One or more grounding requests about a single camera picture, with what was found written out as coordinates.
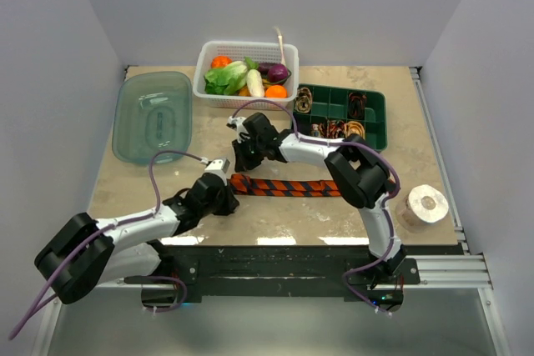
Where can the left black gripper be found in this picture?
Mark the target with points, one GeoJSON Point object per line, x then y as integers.
{"type": "Point", "coordinates": [230, 203]}

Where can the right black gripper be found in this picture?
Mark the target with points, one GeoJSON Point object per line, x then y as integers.
{"type": "Point", "coordinates": [242, 162]}

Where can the orange navy striped tie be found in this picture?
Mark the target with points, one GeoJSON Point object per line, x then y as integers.
{"type": "Point", "coordinates": [288, 187]}

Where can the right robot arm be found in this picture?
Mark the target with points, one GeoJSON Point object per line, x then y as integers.
{"type": "Point", "coordinates": [347, 156]}

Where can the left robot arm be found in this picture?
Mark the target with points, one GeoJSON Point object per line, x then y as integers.
{"type": "Point", "coordinates": [78, 257]}

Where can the paper tape roll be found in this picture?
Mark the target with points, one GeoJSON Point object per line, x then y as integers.
{"type": "Point", "coordinates": [423, 207]}

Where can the orange fruit front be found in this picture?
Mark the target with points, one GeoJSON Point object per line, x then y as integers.
{"type": "Point", "coordinates": [275, 91]}

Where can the colourful rolled tie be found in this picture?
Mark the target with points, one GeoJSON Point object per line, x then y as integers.
{"type": "Point", "coordinates": [317, 130]}

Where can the brown patterned rolled tie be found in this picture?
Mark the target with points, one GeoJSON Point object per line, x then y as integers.
{"type": "Point", "coordinates": [303, 100]}

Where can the white radish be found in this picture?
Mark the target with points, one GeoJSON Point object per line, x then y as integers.
{"type": "Point", "coordinates": [254, 83]}

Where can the green compartment tray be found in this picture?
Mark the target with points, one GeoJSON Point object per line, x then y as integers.
{"type": "Point", "coordinates": [330, 103]}

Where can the green lettuce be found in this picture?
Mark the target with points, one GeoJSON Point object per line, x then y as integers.
{"type": "Point", "coordinates": [226, 81]}

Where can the purple onion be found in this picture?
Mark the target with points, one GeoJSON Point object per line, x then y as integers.
{"type": "Point", "coordinates": [277, 73]}

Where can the red patterned rolled tie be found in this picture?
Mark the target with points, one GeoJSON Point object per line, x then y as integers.
{"type": "Point", "coordinates": [335, 129]}

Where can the garlic stalk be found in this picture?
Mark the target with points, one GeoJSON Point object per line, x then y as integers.
{"type": "Point", "coordinates": [281, 45]}

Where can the white perforated basket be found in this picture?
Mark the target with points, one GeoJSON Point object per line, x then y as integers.
{"type": "Point", "coordinates": [253, 54]}

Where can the gold rolled tie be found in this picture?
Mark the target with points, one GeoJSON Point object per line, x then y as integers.
{"type": "Point", "coordinates": [354, 127]}

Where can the orange pepper back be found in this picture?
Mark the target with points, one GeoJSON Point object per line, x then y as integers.
{"type": "Point", "coordinates": [220, 62]}

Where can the clear teal plastic container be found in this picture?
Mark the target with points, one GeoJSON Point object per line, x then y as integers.
{"type": "Point", "coordinates": [153, 113]}

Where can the black orange rolled tie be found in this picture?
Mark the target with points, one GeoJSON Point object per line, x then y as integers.
{"type": "Point", "coordinates": [356, 105]}

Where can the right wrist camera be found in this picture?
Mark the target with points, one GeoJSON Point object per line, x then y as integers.
{"type": "Point", "coordinates": [236, 123]}

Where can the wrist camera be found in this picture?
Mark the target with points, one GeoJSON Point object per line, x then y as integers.
{"type": "Point", "coordinates": [218, 165]}
{"type": "Point", "coordinates": [236, 123]}

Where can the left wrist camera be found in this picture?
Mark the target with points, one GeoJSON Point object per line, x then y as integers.
{"type": "Point", "coordinates": [218, 165]}

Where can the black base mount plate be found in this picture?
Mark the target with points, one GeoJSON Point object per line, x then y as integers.
{"type": "Point", "coordinates": [338, 271]}

